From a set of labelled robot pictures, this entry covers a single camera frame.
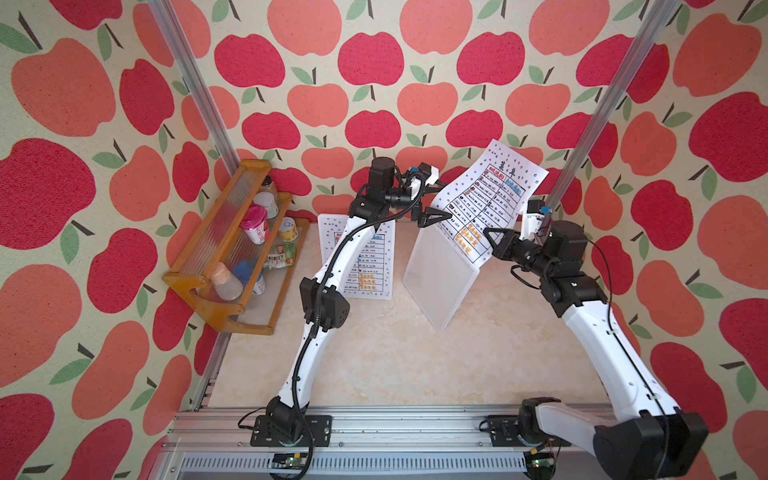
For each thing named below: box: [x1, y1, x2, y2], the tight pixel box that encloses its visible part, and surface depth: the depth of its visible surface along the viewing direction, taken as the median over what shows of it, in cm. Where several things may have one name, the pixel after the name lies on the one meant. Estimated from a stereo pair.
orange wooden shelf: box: [162, 159, 310, 335], surface depth 92 cm
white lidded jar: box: [253, 191, 279, 219], surface depth 102 cm
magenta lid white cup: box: [240, 205, 267, 245], surface depth 92 cm
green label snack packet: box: [267, 244, 297, 270], surface depth 109 cm
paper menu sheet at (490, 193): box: [431, 139, 549, 268], surface depth 74 cm
